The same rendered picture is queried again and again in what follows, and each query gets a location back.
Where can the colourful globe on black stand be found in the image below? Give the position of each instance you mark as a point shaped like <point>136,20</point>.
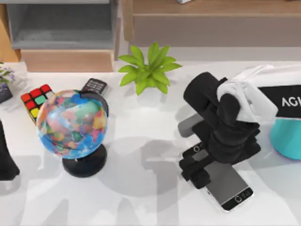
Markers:
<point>73,124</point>

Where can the green plant in white pot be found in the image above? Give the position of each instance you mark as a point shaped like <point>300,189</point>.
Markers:
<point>148,70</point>

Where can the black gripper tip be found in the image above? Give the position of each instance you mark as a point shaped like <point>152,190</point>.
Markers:
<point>5,155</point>

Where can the small pale object on shelf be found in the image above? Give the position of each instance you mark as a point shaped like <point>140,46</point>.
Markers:
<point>183,1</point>

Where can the wooden cupboard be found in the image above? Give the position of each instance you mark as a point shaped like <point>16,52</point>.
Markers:
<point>8,47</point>

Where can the pale wooden drawer front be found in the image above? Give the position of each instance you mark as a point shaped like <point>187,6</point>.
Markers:
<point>68,60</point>

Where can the teal cup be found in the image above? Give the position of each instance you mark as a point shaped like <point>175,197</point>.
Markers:
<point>287,139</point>

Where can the black remote control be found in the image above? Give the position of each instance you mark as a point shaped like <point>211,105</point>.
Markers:
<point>95,86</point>

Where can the black and silver smartphone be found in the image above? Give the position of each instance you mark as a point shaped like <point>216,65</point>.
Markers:
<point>225,186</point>

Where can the coloured puzzle cube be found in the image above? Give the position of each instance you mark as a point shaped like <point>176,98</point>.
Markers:
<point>35,99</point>

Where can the wooden open shelf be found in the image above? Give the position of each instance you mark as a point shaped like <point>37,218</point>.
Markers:
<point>211,26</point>

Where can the purple flowers in dark pot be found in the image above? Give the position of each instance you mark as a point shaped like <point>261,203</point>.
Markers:
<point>4,90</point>

